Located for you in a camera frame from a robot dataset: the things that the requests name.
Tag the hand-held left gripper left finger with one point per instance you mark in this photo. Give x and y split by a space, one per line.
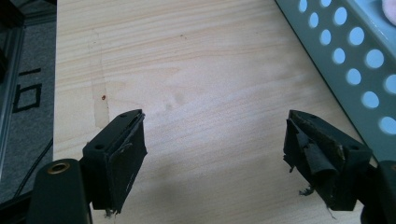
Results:
115 161

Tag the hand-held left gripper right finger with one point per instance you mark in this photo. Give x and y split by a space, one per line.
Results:
323 161

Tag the green perforated basket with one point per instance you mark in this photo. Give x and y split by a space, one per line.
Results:
355 62

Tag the pink soft object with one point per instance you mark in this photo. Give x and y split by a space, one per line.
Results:
390 10

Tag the metal frame rail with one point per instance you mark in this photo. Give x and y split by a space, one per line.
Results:
9 93

